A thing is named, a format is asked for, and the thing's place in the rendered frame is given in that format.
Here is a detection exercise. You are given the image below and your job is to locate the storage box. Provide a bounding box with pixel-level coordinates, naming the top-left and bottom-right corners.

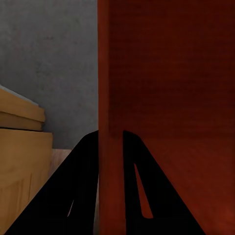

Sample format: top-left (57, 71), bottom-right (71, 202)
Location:
top-left (97, 0), bottom-right (235, 235)

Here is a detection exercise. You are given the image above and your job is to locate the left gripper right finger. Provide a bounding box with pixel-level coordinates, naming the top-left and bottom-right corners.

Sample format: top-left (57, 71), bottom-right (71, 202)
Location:
top-left (123, 130), bottom-right (206, 235)

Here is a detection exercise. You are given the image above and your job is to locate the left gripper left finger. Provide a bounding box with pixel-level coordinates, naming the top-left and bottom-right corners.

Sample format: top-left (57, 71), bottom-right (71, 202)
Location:
top-left (4, 130), bottom-right (99, 235)

